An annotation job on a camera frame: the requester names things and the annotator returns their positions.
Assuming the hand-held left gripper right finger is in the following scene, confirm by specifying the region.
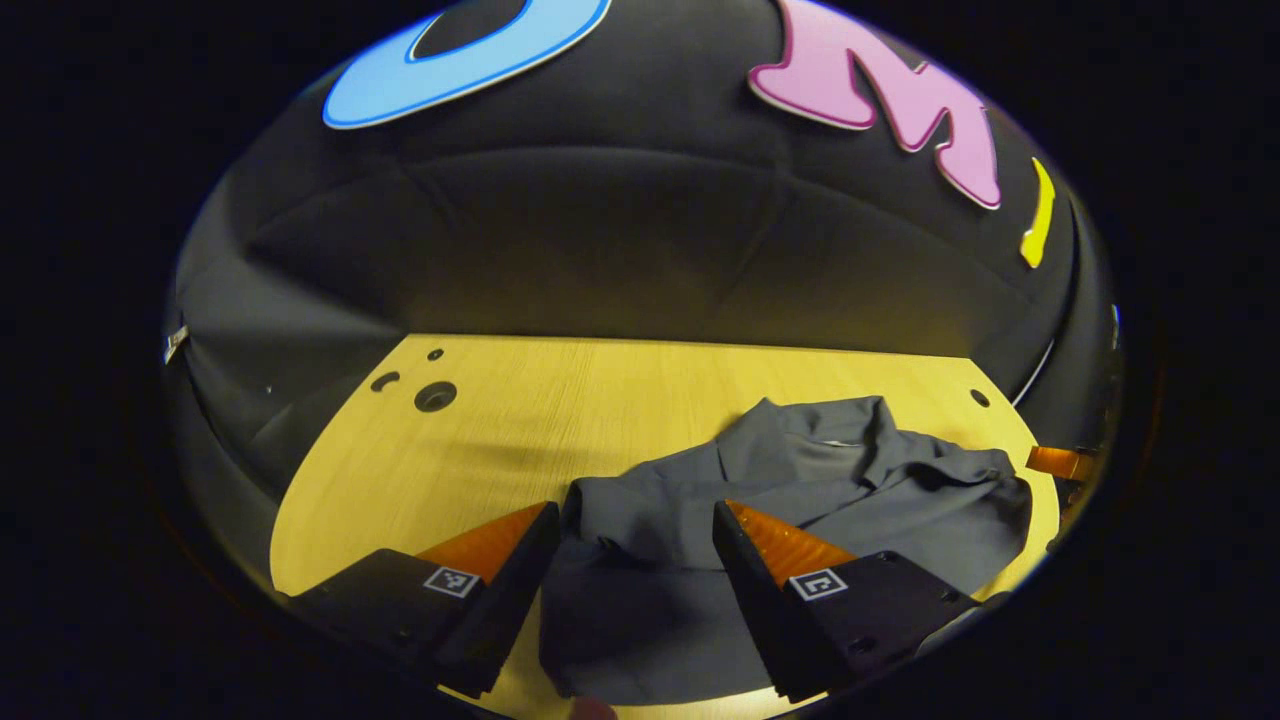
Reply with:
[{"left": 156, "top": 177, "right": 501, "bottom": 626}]
[{"left": 711, "top": 499, "right": 1001, "bottom": 705}]

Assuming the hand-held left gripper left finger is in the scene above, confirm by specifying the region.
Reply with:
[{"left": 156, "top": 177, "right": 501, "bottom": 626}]
[{"left": 288, "top": 501, "right": 562, "bottom": 700}]

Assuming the dark grey shirt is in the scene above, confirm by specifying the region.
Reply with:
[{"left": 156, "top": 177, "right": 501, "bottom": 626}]
[{"left": 540, "top": 396, "right": 1033, "bottom": 706}]

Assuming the black backdrop cloth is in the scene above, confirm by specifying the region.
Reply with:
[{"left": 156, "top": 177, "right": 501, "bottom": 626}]
[{"left": 165, "top": 0, "right": 1121, "bottom": 591}]

